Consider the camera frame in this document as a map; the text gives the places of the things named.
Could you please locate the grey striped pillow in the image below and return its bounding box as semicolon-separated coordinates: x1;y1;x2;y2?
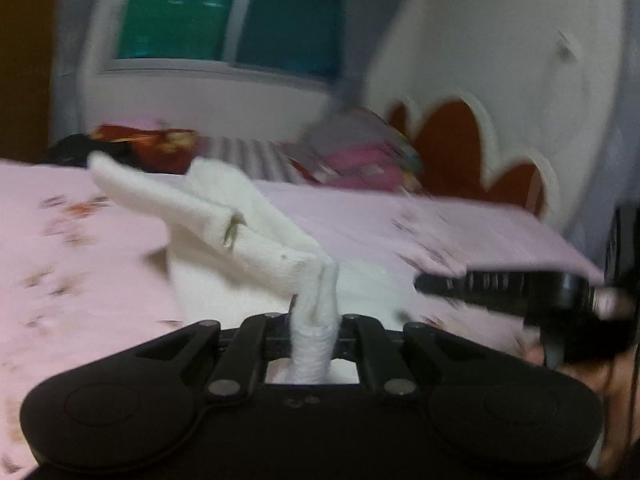
199;135;312;187

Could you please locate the brown wooden door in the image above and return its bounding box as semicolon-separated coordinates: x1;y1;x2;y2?
0;0;62;162

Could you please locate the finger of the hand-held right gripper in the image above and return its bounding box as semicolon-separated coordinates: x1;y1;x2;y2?
414;269;568;313

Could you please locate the teal glass window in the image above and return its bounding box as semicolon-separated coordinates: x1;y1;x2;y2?
114;0;349;82

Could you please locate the white towel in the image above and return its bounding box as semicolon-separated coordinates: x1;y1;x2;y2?
87;152;417;387

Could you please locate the grey curtain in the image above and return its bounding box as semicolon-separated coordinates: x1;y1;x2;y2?
294;0;427;147
50;0;127;143

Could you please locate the red patterned cloth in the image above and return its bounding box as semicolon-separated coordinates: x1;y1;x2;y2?
89;124;207;177

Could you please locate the pink floral bedsheet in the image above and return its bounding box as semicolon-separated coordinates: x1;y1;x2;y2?
0;157;607;477

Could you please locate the black cloth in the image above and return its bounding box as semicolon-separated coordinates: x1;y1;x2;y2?
42;132;102;167

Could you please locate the person's right forearm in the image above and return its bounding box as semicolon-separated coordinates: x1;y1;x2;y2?
524;344;640;477

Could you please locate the pile of folded clothes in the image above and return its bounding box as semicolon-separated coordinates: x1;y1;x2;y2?
289;109;427;195

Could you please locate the white and red headboard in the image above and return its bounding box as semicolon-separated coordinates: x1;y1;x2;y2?
357;0;640;283

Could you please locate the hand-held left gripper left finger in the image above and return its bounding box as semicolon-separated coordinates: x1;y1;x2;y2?
136;296;298;403

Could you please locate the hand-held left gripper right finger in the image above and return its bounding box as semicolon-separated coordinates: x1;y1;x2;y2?
327;313;488;400

